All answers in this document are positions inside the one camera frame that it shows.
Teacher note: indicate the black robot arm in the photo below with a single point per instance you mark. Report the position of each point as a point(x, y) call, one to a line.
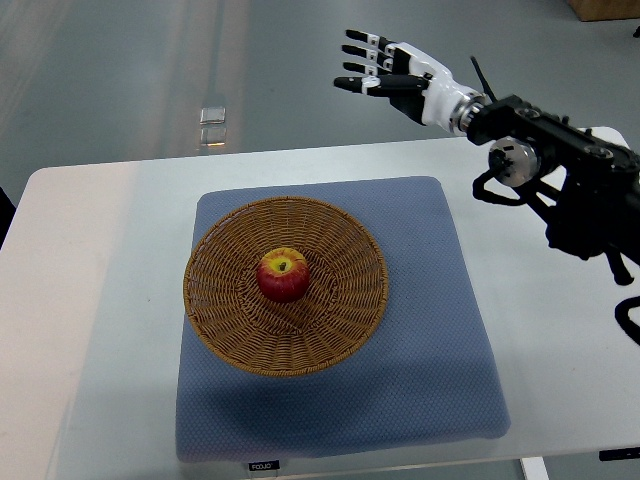
point(584, 188)

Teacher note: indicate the cardboard box corner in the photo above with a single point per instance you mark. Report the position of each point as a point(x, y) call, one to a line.
point(605, 10)

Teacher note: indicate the person's torso with brown trousers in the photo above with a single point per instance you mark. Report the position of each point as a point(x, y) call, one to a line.
point(7, 212)

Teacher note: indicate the white table leg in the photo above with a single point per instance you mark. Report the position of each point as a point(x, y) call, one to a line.
point(534, 468)

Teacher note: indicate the red yellow apple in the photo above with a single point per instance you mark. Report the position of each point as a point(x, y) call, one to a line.
point(283, 275)

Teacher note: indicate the brown wicker basket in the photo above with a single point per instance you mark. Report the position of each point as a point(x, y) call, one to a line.
point(340, 311)

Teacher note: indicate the black table label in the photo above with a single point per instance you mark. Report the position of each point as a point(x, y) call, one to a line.
point(264, 466)

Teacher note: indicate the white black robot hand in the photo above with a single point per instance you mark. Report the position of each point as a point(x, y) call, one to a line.
point(415, 83)

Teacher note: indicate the black table control panel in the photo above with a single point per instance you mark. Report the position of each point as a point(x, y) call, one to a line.
point(619, 454)

